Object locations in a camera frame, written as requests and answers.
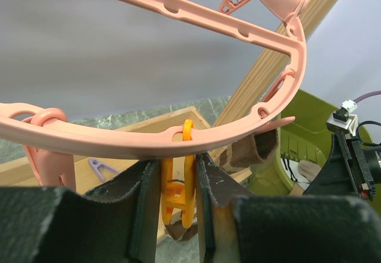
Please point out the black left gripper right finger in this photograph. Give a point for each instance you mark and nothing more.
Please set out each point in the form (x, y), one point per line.
(235, 225)

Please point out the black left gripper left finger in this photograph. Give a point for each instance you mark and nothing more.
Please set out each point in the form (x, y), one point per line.
(114, 222)

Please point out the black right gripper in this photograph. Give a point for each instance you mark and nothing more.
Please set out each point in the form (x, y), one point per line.
(350, 170)

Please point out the purple plastic clip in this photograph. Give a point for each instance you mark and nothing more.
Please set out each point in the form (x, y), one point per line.
(97, 166)

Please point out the orange plastic clip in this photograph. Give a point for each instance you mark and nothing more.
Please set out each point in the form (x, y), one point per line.
(178, 194)

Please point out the brown striped sock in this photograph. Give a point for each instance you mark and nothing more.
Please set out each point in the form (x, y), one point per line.
(176, 230)
(251, 150)

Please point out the pink round clip hanger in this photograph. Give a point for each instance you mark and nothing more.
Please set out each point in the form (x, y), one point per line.
(108, 63)

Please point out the wooden hanger rack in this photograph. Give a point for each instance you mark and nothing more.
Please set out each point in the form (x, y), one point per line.
(280, 27)

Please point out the pink plastic clip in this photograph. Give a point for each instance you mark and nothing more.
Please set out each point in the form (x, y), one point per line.
(273, 125)

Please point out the beige sock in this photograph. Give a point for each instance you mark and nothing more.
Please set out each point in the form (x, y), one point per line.
(309, 170)

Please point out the white black sock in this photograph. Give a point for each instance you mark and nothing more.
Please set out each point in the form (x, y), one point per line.
(292, 170)

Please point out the green plastic bin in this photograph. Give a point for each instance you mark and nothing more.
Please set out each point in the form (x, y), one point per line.
(307, 138)

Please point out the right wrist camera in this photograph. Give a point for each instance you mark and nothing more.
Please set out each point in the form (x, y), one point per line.
(343, 119)

